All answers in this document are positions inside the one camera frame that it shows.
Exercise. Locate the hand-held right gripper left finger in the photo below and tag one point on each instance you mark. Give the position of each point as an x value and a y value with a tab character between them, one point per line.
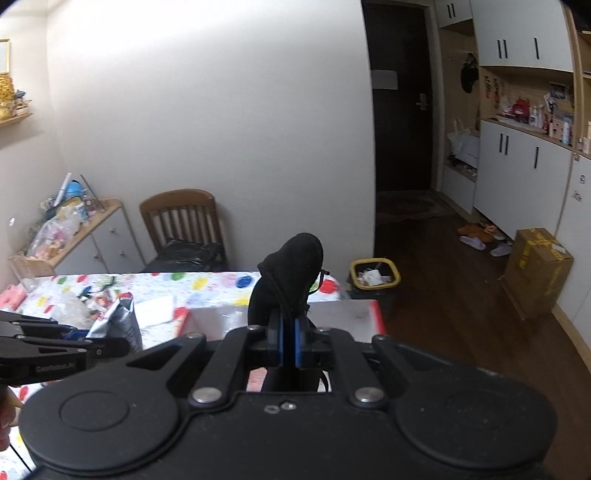
276	339

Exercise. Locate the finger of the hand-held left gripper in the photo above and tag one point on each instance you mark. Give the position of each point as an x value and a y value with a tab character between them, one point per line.
92	348
55	328

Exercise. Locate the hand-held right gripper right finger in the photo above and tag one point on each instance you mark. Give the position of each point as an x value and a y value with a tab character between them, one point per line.
299	341

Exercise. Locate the silver foil pouch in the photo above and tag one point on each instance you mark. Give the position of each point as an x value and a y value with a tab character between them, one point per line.
117	323

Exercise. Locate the red cardboard box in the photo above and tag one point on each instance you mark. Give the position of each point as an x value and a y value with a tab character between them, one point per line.
341	318

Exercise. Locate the person's left hand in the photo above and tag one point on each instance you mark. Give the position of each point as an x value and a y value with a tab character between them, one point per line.
5	415

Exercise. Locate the clear crinkled plastic bag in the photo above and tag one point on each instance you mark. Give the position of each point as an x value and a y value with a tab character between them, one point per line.
69	307

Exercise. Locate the pink cloth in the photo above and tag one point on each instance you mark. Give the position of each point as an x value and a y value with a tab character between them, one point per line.
11	295

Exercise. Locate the white paper sheet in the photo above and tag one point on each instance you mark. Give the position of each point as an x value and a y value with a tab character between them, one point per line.
154	311

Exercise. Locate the plastic bag of snacks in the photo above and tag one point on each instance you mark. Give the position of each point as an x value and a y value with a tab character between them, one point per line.
53	237

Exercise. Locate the trash bin with yellow rim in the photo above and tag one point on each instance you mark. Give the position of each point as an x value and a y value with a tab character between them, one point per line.
374	277

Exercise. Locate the white side cabinet wooden top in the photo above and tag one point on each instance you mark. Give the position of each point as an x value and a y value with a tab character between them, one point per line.
106	240

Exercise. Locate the black plastic bag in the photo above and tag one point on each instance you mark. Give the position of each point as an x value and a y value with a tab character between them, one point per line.
184	256

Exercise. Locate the white rolled tube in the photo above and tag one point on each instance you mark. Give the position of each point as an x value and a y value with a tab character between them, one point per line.
62	189

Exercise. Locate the wooden chair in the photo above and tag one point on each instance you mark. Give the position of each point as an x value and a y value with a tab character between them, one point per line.
184	217

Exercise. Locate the dark door mat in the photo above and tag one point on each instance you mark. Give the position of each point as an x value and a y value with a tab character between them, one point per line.
411	205

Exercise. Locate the lilac slipper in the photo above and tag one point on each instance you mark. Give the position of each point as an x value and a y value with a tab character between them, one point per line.
473	243
501	249

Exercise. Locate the brown plush slippers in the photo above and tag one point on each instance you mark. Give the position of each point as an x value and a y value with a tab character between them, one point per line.
475	230

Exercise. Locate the yellow shelf decoration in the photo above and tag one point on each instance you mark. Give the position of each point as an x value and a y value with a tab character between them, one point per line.
5	92

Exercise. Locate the cardboard box with yellow tape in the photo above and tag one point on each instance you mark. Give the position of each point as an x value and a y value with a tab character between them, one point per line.
535	272

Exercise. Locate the white tote bag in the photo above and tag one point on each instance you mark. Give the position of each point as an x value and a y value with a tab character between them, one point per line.
461	143

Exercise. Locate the dark door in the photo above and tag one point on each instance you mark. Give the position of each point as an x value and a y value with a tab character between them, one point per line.
401	101

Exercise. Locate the black hanging bag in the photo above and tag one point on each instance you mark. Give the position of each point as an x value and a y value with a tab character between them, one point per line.
469	74

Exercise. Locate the red bag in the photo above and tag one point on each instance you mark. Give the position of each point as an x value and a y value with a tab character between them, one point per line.
519	110

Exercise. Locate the wooden wall shelf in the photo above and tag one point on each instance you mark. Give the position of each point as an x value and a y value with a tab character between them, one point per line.
16	121

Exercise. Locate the white cabinet wall unit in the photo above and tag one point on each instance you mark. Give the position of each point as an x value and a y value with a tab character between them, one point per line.
521	184

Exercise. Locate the gold picture frame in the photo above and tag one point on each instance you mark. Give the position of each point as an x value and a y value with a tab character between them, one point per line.
4	55

